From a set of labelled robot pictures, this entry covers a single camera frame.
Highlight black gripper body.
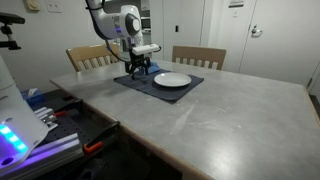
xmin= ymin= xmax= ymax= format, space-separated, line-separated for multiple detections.
xmin=126 ymin=53 xmax=149 ymax=68

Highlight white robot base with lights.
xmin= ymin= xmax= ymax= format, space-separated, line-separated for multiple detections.
xmin=0 ymin=54 xmax=50 ymax=176

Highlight round white plate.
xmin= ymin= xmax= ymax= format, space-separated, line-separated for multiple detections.
xmin=153 ymin=72 xmax=193 ymax=88

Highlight dark blue woven table mat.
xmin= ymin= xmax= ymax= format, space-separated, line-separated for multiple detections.
xmin=113 ymin=68 xmax=205 ymax=103

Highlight crumpled light blue cloth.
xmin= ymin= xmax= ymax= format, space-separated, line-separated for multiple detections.
xmin=146 ymin=60 xmax=162 ymax=75

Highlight light wooden slat-back chair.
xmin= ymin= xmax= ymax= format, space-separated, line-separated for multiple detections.
xmin=65 ymin=43 xmax=122 ymax=73
xmin=171 ymin=45 xmax=228 ymax=71

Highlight black perforated base board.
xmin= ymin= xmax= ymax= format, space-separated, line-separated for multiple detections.
xmin=19 ymin=89 xmax=122 ymax=180

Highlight grey aluminium blocks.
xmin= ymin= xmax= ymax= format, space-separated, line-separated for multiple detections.
xmin=33 ymin=106 xmax=58 ymax=132

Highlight blue tissue box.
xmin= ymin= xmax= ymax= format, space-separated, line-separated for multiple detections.
xmin=20 ymin=87 xmax=45 ymax=107

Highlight white door sign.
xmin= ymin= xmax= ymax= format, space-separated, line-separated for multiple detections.
xmin=228 ymin=0 xmax=245 ymax=8

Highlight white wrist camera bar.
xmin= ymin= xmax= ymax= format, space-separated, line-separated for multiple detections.
xmin=131 ymin=43 xmax=161 ymax=56

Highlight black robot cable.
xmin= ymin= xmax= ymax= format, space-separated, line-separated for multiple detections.
xmin=84 ymin=0 xmax=134 ymax=64

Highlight black clamp with red handle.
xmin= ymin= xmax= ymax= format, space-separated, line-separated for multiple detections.
xmin=53 ymin=99 xmax=84 ymax=118

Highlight black clamp with orange handle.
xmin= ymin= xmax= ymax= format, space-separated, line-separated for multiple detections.
xmin=82 ymin=120 xmax=122 ymax=156

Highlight white double wall plate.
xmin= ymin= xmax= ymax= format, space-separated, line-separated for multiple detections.
xmin=44 ymin=0 xmax=64 ymax=14

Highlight aluminium profile rail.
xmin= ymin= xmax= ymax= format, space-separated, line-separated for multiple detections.
xmin=28 ymin=132 xmax=84 ymax=164

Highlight silver lever door handle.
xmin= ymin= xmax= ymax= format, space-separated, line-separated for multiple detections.
xmin=250 ymin=24 xmax=264 ymax=38

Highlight beige wall thermostat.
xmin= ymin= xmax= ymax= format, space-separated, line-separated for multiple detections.
xmin=25 ymin=0 xmax=41 ymax=12

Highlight white door with lever handle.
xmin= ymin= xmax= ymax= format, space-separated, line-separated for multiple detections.
xmin=239 ymin=0 xmax=320 ymax=86

